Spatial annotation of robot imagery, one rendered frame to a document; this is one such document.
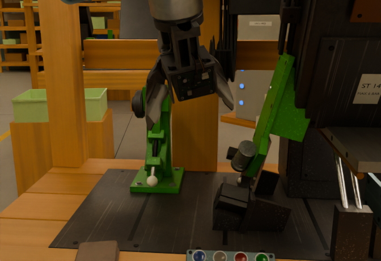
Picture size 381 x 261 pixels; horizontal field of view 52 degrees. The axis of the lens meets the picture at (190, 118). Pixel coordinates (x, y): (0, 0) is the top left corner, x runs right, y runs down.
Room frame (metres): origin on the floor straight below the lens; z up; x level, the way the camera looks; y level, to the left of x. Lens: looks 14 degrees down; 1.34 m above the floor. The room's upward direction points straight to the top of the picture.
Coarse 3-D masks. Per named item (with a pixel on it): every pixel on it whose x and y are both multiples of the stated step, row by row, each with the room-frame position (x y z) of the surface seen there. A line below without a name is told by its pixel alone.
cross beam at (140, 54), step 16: (96, 48) 1.25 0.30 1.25; (112, 48) 1.24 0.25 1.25; (128, 48) 1.24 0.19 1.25; (144, 48) 1.23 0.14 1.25; (240, 48) 1.21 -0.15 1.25; (256, 48) 1.21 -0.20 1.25; (272, 48) 1.20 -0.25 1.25; (96, 64) 1.25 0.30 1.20; (112, 64) 1.24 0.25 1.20; (128, 64) 1.24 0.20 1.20; (144, 64) 1.24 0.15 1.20; (240, 64) 1.21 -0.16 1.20; (256, 64) 1.21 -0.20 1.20; (272, 64) 1.20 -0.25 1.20
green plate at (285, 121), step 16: (288, 64) 0.74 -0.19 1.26; (272, 80) 0.84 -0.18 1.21; (288, 80) 0.75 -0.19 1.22; (272, 96) 0.78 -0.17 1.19; (288, 96) 0.75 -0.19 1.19; (272, 112) 0.74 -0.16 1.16; (288, 112) 0.75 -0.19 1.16; (304, 112) 0.75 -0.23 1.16; (256, 128) 0.85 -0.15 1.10; (272, 128) 0.76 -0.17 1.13; (288, 128) 0.75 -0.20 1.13; (304, 128) 0.75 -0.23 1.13
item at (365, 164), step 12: (324, 132) 0.76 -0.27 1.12; (336, 132) 0.72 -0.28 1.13; (348, 132) 0.72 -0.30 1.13; (360, 132) 0.72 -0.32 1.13; (372, 132) 0.72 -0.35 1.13; (336, 144) 0.68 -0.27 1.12; (348, 144) 0.64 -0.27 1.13; (360, 144) 0.64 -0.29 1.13; (372, 144) 0.64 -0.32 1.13; (348, 156) 0.61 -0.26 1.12; (360, 156) 0.58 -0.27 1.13; (372, 156) 0.58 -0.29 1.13; (360, 168) 0.56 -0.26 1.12; (372, 168) 0.56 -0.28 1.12
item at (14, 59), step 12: (0, 0) 10.27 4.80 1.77; (0, 12) 10.27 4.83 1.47; (12, 24) 9.94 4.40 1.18; (24, 24) 9.98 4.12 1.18; (24, 36) 9.95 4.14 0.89; (36, 36) 9.99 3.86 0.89; (0, 48) 9.81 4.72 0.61; (0, 60) 9.84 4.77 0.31; (12, 60) 9.93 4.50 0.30; (24, 60) 10.11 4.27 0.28; (0, 72) 9.84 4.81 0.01
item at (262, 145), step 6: (264, 138) 0.74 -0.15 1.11; (258, 144) 0.75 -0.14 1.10; (264, 144) 0.73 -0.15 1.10; (258, 150) 0.73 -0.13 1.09; (264, 150) 0.72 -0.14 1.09; (258, 156) 0.72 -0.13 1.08; (264, 156) 0.72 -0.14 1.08; (252, 162) 0.75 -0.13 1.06; (258, 162) 0.74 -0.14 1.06; (252, 168) 0.76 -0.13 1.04; (258, 168) 0.75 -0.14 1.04; (246, 174) 0.78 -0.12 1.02; (252, 174) 0.77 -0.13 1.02
